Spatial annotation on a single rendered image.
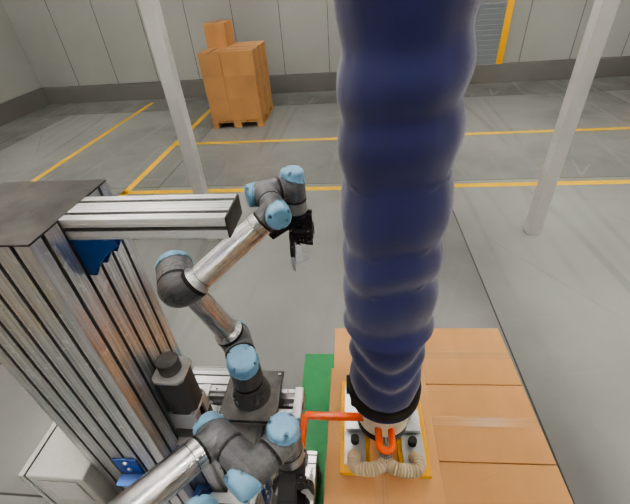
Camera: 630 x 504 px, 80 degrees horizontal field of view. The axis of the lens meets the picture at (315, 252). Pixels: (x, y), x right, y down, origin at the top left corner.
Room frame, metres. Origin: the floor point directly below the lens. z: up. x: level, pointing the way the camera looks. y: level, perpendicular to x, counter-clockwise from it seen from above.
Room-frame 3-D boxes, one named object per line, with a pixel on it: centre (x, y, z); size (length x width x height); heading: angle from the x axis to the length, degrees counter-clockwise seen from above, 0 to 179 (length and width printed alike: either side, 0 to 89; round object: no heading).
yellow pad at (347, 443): (0.71, -0.09, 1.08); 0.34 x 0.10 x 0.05; 173
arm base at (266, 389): (0.88, 0.29, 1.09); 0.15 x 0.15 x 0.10
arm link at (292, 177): (1.10, 0.05, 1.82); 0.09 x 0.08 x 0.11; 108
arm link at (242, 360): (0.89, 0.30, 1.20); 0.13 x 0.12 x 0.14; 18
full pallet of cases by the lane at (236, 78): (8.16, 1.24, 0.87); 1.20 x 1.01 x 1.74; 172
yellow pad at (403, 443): (0.69, -0.28, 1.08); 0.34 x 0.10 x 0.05; 173
